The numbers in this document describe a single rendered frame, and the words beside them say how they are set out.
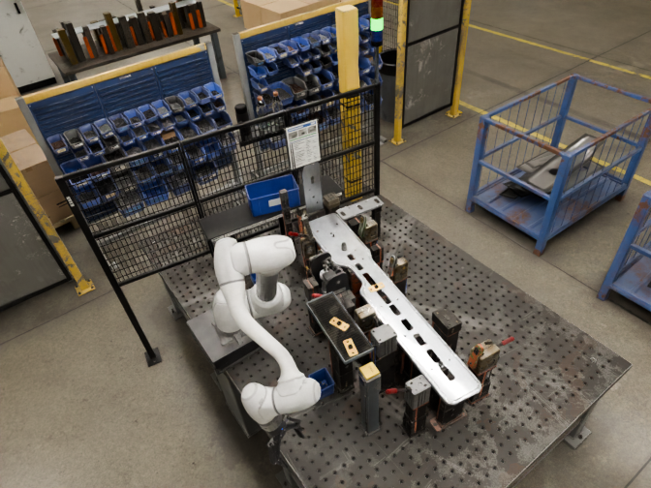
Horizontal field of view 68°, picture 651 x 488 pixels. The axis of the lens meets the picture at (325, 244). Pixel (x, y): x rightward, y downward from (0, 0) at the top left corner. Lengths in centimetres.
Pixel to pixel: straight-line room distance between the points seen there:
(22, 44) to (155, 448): 657
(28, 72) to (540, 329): 774
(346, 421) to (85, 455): 177
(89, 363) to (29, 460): 70
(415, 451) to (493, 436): 36
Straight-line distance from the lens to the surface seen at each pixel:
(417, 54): 536
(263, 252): 189
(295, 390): 182
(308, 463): 233
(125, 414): 357
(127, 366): 379
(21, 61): 866
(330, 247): 271
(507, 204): 450
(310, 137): 304
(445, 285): 293
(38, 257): 426
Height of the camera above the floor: 282
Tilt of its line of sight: 42 degrees down
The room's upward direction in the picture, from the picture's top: 5 degrees counter-clockwise
